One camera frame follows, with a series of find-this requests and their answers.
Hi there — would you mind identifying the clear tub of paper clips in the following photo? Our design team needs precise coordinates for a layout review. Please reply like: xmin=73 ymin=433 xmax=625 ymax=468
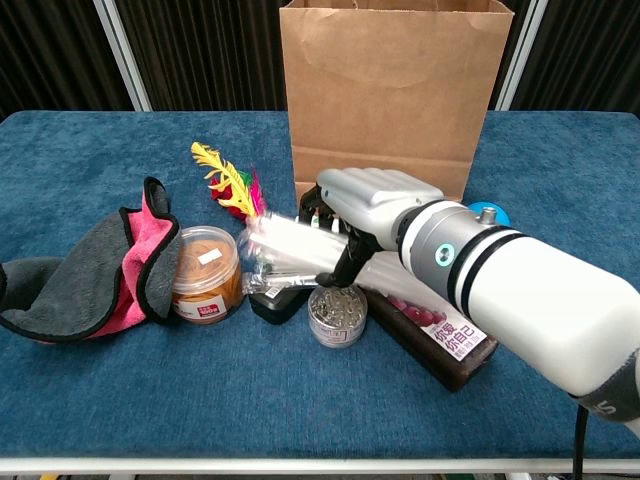
xmin=307 ymin=285 xmax=369 ymax=350

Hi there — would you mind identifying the blue rubber ball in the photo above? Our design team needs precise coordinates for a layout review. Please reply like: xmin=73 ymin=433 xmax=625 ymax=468
xmin=467 ymin=200 xmax=511 ymax=229

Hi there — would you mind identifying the small black ink bottle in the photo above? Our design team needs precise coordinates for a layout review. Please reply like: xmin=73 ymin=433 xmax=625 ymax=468
xmin=248 ymin=289 xmax=311 ymax=326

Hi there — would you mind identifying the brown paper carrier bag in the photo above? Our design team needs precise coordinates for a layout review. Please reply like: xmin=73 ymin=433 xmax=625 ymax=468
xmin=278 ymin=0 xmax=515 ymax=211

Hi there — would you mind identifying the clear plastic pack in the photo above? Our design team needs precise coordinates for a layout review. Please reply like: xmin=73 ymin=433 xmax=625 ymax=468
xmin=237 ymin=210 xmax=426 ymax=304

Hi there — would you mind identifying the silver partition post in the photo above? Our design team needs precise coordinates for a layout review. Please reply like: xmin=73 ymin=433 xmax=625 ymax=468
xmin=92 ymin=0 xmax=153 ymax=112
xmin=492 ymin=0 xmax=549 ymax=112

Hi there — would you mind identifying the clear jar of rubber bands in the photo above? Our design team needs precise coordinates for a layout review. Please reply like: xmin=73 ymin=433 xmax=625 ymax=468
xmin=171 ymin=225 xmax=246 ymax=325

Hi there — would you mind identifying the grey pink microfibre towel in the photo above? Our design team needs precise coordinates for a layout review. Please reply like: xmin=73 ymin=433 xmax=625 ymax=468
xmin=0 ymin=176 xmax=183 ymax=345

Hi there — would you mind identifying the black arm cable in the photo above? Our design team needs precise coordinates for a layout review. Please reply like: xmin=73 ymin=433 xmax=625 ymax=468
xmin=572 ymin=404 xmax=590 ymax=480

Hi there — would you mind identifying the black pleated curtain panel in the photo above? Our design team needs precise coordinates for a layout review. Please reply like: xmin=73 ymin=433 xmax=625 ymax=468
xmin=0 ymin=0 xmax=134 ymax=121
xmin=114 ymin=0 xmax=294 ymax=112
xmin=509 ymin=0 xmax=640 ymax=121

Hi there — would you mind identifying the blue velvet table cover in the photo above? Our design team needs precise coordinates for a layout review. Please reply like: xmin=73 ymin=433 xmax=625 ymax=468
xmin=0 ymin=110 xmax=640 ymax=460

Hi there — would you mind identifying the colourful feather shuttlecock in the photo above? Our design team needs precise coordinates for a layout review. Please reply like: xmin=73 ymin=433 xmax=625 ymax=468
xmin=190 ymin=141 xmax=271 ymax=224

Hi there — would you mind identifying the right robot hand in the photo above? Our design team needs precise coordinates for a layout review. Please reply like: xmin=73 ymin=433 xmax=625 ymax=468
xmin=298 ymin=167 xmax=446 ymax=289

